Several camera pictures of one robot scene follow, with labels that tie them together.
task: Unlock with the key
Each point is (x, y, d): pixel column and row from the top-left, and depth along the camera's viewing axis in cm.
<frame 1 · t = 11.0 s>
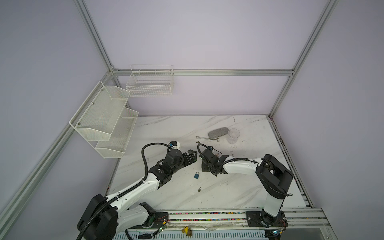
left hand: (191, 156, 81), fingers open
right hand: (203, 166, 92), fingers closed
blue padlock: (196, 176, 90), on the table
silver combination wrench: (216, 139, 109), on the table
grey fabric case: (221, 131, 109), point 4 cm above the table
clear plastic cup: (233, 134, 106), point 5 cm above the table
lower white mesh shelf: (117, 144, 90), point 13 cm above the table

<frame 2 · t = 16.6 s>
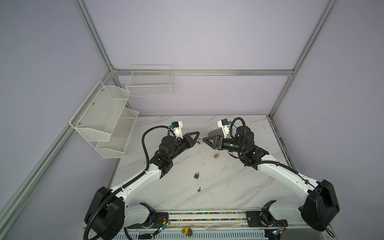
left hand: (200, 133, 73), fingers closed
right hand: (204, 140, 70), fingers open
brass padlock: (216, 155, 100), on the table
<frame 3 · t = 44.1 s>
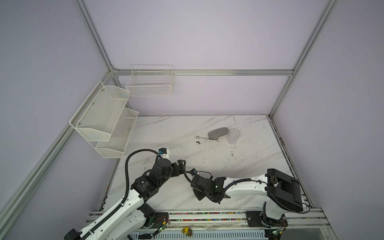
left hand: (178, 164, 78), fingers open
right hand: (194, 190, 82), fingers open
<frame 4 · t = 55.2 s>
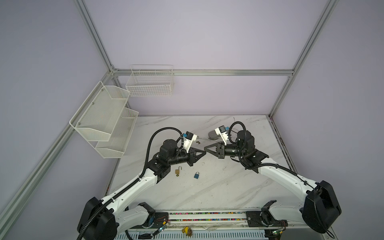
left hand: (204, 153, 71), fingers closed
right hand: (205, 150, 70), fingers closed
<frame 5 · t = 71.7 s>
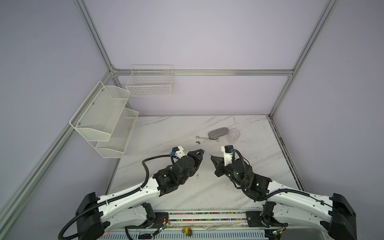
left hand: (204, 151, 71), fingers closed
right hand: (210, 158, 73), fingers closed
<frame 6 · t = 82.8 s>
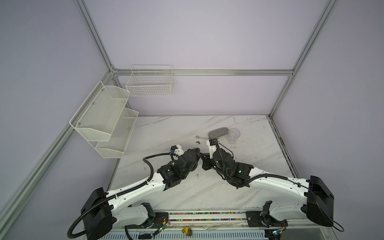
left hand: (201, 151, 76), fingers closed
right hand: (198, 155, 75), fingers closed
